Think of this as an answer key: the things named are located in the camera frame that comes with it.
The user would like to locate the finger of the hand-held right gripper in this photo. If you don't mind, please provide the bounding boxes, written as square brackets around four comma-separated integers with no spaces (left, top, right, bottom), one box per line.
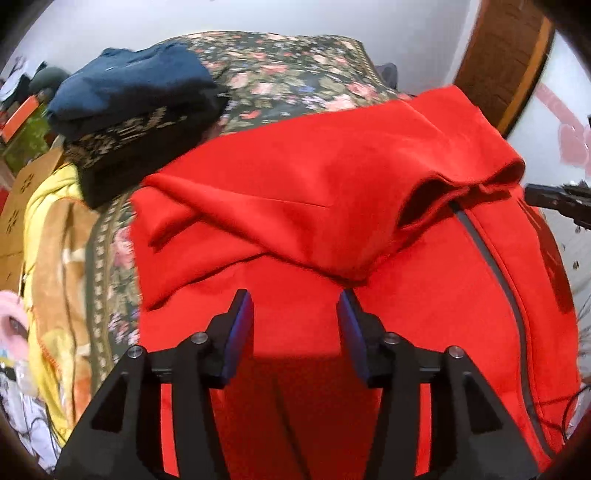
[524,181,591,227]

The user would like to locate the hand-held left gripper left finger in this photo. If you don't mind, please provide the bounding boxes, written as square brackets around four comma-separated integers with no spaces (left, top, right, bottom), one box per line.
[54,288,256,480]

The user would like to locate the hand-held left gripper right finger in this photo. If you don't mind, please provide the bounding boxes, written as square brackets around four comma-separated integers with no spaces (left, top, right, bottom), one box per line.
[336,290,541,480]

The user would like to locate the red zip jacket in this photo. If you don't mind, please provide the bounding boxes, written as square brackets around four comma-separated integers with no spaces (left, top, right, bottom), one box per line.
[129,85,583,480]

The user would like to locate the white heater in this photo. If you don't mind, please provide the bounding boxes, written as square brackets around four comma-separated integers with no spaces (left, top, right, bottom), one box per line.
[547,217,591,321]

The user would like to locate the yellow blanket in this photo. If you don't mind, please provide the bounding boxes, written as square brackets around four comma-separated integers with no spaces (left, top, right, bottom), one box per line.
[23,164,100,444]

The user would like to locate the grey purple backpack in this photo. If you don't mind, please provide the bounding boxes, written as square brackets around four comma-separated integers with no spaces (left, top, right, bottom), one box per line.
[374,62,399,88]

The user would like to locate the dark patterned folded garment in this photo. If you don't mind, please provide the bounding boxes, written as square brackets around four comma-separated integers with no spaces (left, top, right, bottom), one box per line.
[62,92,230,209]

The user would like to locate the white printed cloth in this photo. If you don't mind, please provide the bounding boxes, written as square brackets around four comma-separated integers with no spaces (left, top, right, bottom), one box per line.
[0,360,63,472]

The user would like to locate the pink plush item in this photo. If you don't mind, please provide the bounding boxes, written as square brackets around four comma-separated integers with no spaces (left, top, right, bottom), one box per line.
[0,290,31,357]

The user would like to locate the cardboard box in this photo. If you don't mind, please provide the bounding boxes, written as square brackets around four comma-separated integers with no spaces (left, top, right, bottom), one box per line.
[0,148,65,291]

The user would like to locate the floral bedspread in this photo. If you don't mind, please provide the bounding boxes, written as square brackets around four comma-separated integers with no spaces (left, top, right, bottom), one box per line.
[83,30,416,393]

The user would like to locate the folded blue jeans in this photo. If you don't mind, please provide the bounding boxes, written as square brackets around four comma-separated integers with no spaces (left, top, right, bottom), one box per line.
[46,42,218,139]

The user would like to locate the green patterned box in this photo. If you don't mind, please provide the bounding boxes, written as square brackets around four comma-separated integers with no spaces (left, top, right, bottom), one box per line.
[2,115,52,171]

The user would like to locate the orange box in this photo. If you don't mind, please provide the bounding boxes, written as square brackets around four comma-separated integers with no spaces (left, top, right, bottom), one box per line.
[0,95,41,141]

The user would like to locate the grey cushion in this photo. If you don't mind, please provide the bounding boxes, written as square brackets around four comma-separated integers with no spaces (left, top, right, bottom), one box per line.
[28,67,72,95]

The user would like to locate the pile of mixed clutter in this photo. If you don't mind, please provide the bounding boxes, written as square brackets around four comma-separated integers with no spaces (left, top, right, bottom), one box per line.
[0,55,47,103]

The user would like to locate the pink wall sticker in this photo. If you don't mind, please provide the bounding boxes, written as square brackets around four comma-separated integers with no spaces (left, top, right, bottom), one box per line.
[536,83,591,176]

